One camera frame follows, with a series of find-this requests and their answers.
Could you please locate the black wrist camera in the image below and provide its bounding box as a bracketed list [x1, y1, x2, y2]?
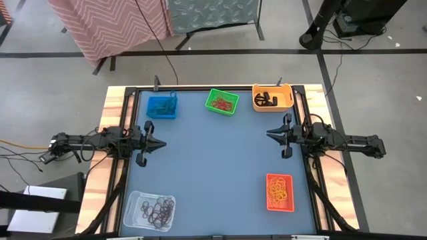
[120, 130, 143, 150]
[302, 123, 322, 148]

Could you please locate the black hanging cable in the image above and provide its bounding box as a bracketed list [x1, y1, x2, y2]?
[134, 0, 179, 86]

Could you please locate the white flat board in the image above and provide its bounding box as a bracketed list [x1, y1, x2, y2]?
[6, 185, 68, 234]

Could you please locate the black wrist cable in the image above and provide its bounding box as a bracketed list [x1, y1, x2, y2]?
[79, 127, 134, 163]
[301, 113, 327, 134]

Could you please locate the black low cabinet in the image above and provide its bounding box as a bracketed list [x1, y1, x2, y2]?
[0, 171, 87, 240]

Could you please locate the thin black floor cable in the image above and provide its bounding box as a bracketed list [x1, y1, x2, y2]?
[325, 29, 345, 97]

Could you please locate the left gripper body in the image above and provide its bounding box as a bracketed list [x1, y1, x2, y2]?
[133, 120, 155, 168]

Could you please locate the black pole stand base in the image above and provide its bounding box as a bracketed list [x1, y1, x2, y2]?
[298, 0, 344, 51]

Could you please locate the black power adapter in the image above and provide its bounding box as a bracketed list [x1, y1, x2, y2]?
[39, 152, 67, 165]

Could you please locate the pink chevron cloth screen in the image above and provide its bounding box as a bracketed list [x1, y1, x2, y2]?
[46, 0, 174, 67]

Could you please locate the orange plastic basket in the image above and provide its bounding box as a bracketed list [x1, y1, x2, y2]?
[266, 173, 296, 213]

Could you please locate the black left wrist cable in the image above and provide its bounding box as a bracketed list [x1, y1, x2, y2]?
[79, 127, 134, 163]

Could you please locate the grey leaf-print cloth screen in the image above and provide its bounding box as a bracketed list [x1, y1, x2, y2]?
[165, 0, 260, 35]

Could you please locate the yellow plastic basket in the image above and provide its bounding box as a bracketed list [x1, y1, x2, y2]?
[252, 83, 294, 113]

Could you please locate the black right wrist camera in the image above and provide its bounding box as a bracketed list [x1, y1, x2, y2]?
[302, 123, 322, 148]

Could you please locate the orange floor cable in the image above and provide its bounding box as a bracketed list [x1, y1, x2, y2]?
[0, 139, 50, 151]

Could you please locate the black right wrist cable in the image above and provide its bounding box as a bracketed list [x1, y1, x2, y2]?
[301, 113, 327, 134]

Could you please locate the blue plastic basket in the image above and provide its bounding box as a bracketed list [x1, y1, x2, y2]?
[145, 95, 178, 120]

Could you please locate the green plastic basket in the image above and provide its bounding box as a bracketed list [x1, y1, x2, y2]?
[204, 88, 240, 117]

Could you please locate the clear plastic container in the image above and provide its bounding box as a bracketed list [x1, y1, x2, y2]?
[122, 191, 176, 233]

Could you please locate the black cloth stand frame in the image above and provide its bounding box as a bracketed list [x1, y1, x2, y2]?
[174, 13, 266, 51]

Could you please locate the black computer tower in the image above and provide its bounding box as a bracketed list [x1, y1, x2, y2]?
[333, 0, 408, 38]

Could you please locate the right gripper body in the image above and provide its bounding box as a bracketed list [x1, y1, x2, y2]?
[281, 113, 304, 159]

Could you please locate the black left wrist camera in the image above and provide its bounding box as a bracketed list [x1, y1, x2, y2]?
[120, 130, 143, 150]

